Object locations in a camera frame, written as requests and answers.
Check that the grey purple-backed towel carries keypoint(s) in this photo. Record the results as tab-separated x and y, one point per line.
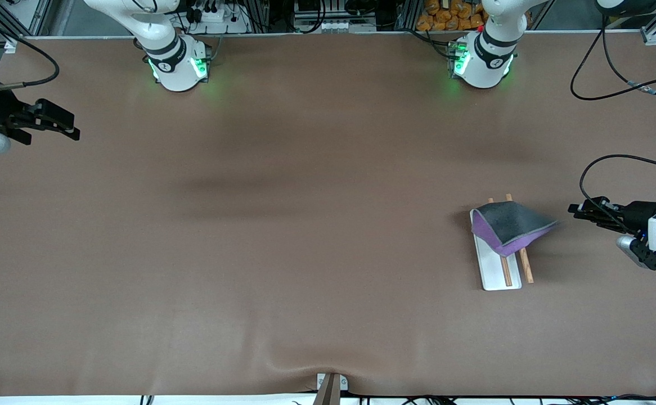
511	219

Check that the white rack base tray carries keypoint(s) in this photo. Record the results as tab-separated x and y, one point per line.
494	275

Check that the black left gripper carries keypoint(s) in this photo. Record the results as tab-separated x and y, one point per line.
635	213

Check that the white power strip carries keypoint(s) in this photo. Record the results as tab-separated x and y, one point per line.
218	17

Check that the orange packaged goods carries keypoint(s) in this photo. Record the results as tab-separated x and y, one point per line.
440	14

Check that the brown table mat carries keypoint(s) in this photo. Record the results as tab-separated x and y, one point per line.
193	281

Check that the brown mounting pole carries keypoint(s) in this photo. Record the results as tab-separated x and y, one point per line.
328	394

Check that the grey metal bracket plate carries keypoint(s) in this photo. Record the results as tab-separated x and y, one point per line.
344	382

